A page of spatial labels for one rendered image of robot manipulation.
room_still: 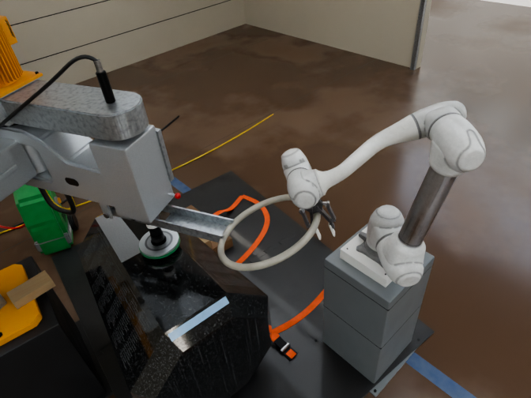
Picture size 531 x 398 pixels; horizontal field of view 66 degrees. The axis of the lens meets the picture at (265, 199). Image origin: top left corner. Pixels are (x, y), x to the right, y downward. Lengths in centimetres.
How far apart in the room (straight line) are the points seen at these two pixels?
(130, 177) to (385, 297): 128
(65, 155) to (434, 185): 162
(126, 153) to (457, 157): 125
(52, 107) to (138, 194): 50
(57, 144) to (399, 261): 164
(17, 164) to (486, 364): 281
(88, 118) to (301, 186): 90
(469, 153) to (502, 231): 233
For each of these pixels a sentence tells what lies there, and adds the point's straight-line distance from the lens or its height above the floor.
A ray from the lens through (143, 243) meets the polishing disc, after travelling 230.
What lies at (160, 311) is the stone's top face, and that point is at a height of 83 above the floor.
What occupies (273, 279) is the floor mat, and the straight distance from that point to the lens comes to 310.
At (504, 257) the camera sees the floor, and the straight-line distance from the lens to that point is 356.
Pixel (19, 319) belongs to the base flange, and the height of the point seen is 78.
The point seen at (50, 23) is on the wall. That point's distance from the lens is 688.
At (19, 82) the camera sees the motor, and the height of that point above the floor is 172.
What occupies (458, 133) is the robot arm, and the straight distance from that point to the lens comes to 151.
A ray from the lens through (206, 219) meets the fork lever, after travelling 203.
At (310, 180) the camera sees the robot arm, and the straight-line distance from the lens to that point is 144.
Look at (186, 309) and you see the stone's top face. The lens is 201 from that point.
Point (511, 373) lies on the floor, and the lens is 297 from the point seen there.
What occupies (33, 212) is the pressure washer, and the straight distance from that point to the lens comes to 370.
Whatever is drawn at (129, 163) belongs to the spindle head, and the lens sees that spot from 182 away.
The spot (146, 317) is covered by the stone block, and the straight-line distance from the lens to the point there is 208.
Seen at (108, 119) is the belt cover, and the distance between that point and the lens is 175.
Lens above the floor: 241
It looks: 40 degrees down
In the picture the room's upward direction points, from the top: 6 degrees counter-clockwise
